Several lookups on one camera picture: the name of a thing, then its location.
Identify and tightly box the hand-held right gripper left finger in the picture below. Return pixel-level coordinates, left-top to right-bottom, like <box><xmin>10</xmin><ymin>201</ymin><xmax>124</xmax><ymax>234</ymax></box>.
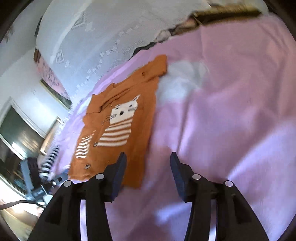
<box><xmin>28</xmin><ymin>152</ymin><xmax>127</xmax><ymax>241</ymax></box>

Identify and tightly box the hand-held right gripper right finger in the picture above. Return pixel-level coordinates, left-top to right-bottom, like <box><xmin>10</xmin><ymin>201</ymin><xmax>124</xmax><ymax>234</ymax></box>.
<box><xmin>170</xmin><ymin>152</ymin><xmax>270</xmax><ymax>241</ymax></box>

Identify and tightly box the orange cat cardigan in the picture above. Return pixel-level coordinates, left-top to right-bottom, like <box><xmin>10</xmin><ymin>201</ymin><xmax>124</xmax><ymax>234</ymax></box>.
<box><xmin>69</xmin><ymin>54</ymin><xmax>167</xmax><ymax>189</ymax></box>

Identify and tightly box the black white striped garment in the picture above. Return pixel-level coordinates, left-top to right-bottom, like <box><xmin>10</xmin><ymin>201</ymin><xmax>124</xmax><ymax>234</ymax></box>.
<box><xmin>39</xmin><ymin>146</ymin><xmax>61</xmax><ymax>180</ymax></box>

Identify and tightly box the white framed window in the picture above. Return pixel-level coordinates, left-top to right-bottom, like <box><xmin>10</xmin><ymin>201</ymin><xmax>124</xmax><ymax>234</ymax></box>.
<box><xmin>0</xmin><ymin>97</ymin><xmax>47</xmax><ymax>195</ymax></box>

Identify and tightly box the light wooden furniture edge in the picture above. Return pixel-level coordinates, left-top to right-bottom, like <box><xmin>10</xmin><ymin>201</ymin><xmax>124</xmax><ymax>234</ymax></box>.
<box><xmin>39</xmin><ymin>117</ymin><xmax>65</xmax><ymax>153</ymax></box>

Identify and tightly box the pink bed sheet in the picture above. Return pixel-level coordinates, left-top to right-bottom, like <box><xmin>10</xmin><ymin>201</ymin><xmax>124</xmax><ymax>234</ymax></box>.
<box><xmin>50</xmin><ymin>14</ymin><xmax>296</xmax><ymax>241</ymax></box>

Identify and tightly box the pink floral pillow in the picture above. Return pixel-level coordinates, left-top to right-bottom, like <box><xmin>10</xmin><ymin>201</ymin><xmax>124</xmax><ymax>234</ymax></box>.
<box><xmin>35</xmin><ymin>47</ymin><xmax>71</xmax><ymax>99</ymax></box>

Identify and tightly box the white lace cloth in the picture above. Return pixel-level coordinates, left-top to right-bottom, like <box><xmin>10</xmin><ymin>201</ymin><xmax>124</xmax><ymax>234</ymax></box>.
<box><xmin>35</xmin><ymin>0</ymin><xmax>218</xmax><ymax>102</ymax></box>

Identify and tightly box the brown wooden headboard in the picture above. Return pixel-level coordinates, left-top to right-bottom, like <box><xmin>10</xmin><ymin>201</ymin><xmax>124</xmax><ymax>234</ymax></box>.
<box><xmin>193</xmin><ymin>8</ymin><xmax>263</xmax><ymax>25</ymax></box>

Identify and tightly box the black cable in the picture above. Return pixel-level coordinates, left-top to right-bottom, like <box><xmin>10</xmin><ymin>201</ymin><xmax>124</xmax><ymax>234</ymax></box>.
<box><xmin>0</xmin><ymin>200</ymin><xmax>45</xmax><ymax>211</ymax></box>

